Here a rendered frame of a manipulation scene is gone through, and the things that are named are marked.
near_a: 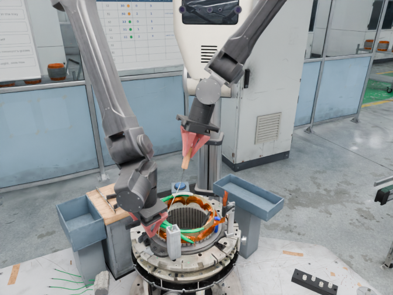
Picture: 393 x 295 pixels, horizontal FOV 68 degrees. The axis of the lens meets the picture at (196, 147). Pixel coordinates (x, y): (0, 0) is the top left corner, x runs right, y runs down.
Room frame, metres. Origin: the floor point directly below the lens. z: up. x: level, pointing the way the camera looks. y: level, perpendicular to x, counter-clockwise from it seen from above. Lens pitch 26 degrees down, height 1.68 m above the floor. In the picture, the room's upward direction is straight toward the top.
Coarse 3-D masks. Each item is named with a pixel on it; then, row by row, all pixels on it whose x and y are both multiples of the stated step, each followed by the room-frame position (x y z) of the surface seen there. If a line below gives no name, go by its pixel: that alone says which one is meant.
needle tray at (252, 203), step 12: (228, 180) 1.02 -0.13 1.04; (240, 180) 0.99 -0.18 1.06; (216, 192) 0.95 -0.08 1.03; (228, 192) 0.91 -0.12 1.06; (240, 192) 0.96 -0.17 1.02; (252, 192) 0.95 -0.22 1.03; (264, 192) 0.91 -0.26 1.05; (240, 204) 0.86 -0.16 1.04; (252, 204) 0.83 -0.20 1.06; (264, 204) 0.88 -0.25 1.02; (276, 204) 0.82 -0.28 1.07; (240, 216) 0.88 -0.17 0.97; (252, 216) 0.86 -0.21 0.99; (264, 216) 0.79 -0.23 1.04; (240, 228) 0.87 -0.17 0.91; (252, 228) 0.86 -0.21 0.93; (252, 240) 0.87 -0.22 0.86; (240, 252) 0.87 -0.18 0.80; (252, 252) 0.88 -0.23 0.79
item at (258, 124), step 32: (256, 0) 2.87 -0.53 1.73; (288, 0) 3.03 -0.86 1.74; (288, 32) 3.05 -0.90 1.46; (256, 64) 2.90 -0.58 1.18; (288, 64) 3.08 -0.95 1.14; (256, 96) 2.92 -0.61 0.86; (288, 96) 3.10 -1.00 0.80; (224, 128) 3.06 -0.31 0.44; (256, 128) 2.92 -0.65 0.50; (288, 128) 3.13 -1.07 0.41; (224, 160) 3.06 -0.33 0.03; (256, 160) 2.97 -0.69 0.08
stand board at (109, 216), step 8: (112, 184) 0.95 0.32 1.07; (88, 192) 0.90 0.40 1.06; (96, 192) 0.90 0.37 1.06; (104, 192) 0.90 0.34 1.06; (112, 192) 0.90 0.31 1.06; (96, 200) 0.85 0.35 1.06; (112, 200) 0.85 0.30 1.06; (96, 208) 0.80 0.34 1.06; (104, 208) 0.80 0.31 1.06; (120, 208) 0.80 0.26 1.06; (104, 216) 0.76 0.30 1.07; (112, 216) 0.76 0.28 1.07; (120, 216) 0.78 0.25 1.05
